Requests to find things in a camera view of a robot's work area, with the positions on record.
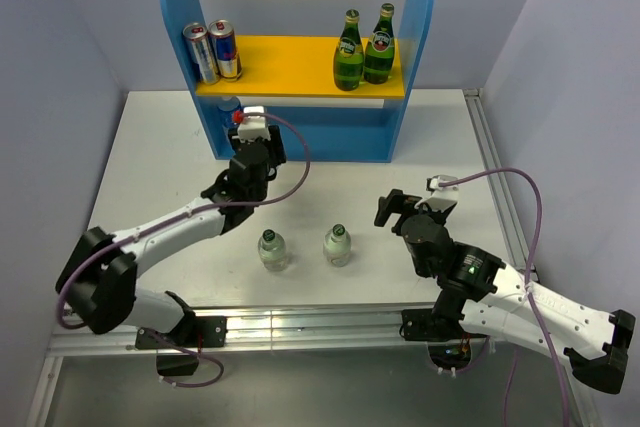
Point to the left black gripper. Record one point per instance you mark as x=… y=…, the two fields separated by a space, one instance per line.
x=275 y=147

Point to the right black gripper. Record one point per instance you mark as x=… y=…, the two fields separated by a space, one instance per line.
x=398 y=202

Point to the Pocari Sweat bottle front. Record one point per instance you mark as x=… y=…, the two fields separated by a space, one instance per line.
x=227 y=107

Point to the clear Chang bottle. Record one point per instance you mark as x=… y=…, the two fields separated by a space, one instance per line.
x=272 y=251
x=337 y=246

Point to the green Perrier bottle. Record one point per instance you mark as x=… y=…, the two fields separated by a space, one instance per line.
x=348 y=60
x=380 y=50

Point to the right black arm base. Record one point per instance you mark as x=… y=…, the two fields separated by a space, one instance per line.
x=450 y=348

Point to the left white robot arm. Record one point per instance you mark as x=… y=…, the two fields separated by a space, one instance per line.
x=99 y=281

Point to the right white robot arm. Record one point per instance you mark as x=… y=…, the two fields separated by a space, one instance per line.
x=483 y=296

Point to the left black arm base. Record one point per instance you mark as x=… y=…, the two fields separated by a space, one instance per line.
x=181 y=352

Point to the blue energy drink can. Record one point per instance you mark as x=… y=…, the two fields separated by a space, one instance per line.
x=223 y=40

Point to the silver energy drink can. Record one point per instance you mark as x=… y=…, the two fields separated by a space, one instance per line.
x=197 y=39

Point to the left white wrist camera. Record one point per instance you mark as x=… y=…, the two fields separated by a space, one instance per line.
x=250 y=125

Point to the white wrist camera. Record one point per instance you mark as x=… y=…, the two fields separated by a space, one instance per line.
x=441 y=194
x=250 y=125

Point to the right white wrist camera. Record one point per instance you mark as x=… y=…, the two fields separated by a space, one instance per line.
x=441 y=194

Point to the aluminium frame rail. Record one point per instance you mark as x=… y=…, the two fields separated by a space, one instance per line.
x=320 y=330

